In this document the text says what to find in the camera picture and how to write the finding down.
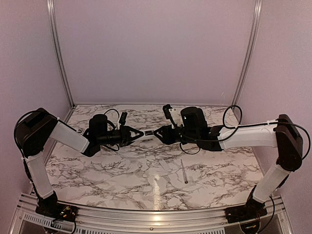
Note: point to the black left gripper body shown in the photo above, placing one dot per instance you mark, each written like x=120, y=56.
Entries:
x=105, y=139

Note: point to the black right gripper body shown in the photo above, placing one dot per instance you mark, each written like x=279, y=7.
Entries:
x=190, y=134

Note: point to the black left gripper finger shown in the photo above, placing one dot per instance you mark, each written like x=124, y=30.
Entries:
x=135, y=140
x=135, y=132

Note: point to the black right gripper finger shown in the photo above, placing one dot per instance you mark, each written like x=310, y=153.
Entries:
x=163, y=130
x=165, y=139

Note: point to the white remote control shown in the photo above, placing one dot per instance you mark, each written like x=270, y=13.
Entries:
x=149, y=134

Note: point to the white battery cover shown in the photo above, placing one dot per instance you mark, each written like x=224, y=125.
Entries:
x=164, y=165

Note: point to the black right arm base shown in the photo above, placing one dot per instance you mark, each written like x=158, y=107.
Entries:
x=250, y=210

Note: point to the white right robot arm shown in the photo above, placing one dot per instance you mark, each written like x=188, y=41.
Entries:
x=280, y=133

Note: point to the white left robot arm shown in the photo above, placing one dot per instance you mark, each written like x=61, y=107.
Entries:
x=33, y=130

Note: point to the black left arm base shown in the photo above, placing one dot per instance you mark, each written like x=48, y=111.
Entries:
x=57, y=211

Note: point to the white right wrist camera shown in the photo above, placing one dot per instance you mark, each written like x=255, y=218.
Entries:
x=175, y=118

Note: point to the aluminium frame right post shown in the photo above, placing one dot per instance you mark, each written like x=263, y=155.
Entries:
x=249, y=51

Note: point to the aluminium frame post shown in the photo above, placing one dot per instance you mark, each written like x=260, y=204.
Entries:
x=249, y=51
x=57, y=48

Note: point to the aluminium front rail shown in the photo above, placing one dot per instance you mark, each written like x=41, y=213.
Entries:
x=96, y=220

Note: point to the aluminium frame left post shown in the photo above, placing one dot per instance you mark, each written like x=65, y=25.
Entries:
x=57, y=48

